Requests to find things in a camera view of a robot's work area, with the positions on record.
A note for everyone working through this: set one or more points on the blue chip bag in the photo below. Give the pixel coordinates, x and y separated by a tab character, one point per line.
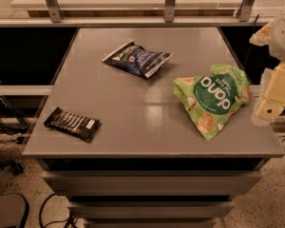
136	60

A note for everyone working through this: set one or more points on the green rice chips bag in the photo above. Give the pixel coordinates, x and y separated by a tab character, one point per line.
211	100

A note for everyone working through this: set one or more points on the black chocolate rxbar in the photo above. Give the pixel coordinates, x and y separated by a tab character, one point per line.
75	125

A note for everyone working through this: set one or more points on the grey drawer cabinet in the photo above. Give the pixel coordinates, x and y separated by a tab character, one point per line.
147	166

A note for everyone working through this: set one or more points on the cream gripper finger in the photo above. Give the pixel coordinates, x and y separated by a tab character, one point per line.
271	100

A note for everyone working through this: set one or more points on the black chair base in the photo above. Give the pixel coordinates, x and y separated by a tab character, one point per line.
14	167

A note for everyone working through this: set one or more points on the grey chair seat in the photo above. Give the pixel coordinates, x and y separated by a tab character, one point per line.
14	211

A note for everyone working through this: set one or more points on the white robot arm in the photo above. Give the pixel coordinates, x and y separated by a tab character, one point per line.
273	36

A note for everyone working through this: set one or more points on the metal railing frame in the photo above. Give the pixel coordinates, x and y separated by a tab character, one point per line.
133	13

